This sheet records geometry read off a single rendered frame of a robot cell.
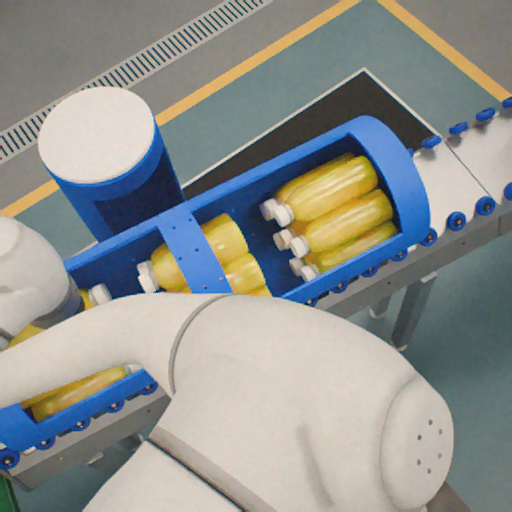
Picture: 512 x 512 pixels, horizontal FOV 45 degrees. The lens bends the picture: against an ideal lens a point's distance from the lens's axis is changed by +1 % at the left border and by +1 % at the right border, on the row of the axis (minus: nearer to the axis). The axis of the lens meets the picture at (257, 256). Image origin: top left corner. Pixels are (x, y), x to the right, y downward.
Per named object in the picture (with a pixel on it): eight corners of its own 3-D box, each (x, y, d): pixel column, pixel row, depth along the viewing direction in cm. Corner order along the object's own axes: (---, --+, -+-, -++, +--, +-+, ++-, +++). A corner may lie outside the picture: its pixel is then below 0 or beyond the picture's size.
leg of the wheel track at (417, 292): (410, 346, 223) (440, 275, 167) (396, 354, 223) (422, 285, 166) (401, 333, 226) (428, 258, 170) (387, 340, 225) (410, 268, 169)
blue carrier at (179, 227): (423, 263, 134) (442, 187, 109) (44, 466, 122) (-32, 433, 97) (352, 171, 147) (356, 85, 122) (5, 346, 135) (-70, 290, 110)
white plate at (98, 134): (16, 164, 145) (18, 167, 146) (122, 194, 139) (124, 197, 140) (71, 75, 155) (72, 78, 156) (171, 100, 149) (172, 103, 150)
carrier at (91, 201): (122, 304, 224) (194, 328, 218) (16, 168, 146) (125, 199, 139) (155, 237, 235) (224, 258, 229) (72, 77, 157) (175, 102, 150)
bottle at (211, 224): (226, 209, 121) (139, 252, 118) (242, 241, 121) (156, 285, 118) (224, 215, 128) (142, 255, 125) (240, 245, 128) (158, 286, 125)
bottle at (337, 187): (382, 183, 118) (296, 227, 115) (372, 191, 125) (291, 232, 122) (364, 150, 118) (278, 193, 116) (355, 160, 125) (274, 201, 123)
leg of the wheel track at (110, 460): (163, 483, 210) (106, 456, 154) (147, 492, 210) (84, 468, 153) (156, 467, 213) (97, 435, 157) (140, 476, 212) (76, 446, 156)
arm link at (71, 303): (57, 248, 91) (71, 265, 96) (-2, 277, 90) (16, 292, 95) (78, 299, 87) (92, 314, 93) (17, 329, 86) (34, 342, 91)
